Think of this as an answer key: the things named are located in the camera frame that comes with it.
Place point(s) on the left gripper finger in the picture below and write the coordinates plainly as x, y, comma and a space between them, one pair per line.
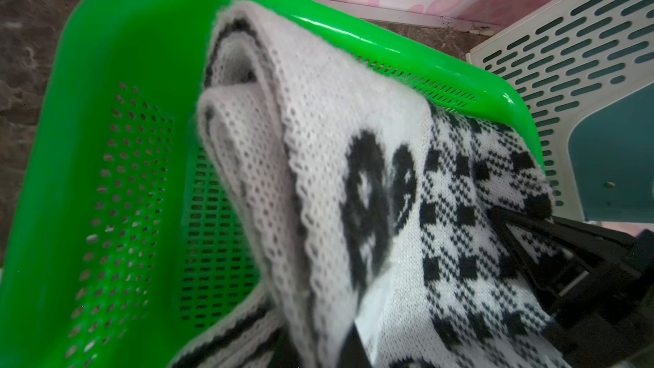
352, 354

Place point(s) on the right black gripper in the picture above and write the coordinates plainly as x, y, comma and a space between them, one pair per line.
596, 283

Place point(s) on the smiley houndstooth knit scarf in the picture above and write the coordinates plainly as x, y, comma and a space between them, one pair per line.
365, 207

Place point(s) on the green plastic basket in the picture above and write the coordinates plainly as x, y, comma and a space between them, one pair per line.
124, 245

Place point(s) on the teal file folder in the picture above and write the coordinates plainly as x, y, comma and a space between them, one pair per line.
612, 159

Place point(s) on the white desk file organizer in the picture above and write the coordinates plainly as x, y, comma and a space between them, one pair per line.
568, 60

